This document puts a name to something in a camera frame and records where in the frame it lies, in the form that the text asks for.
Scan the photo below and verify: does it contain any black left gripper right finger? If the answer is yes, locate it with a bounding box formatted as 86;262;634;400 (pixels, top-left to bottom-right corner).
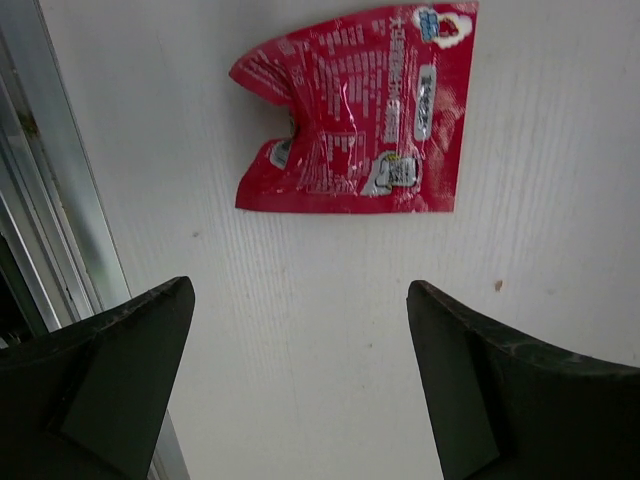
407;280;639;479

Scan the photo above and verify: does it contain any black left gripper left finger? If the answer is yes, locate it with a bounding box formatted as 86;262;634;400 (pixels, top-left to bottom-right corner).
1;276;195;479

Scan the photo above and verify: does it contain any red snack packet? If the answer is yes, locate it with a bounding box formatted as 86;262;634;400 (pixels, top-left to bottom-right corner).
230;1;479;214

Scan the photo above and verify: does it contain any aluminium table frame rail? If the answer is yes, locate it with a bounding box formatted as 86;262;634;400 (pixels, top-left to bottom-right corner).
1;1;188;479

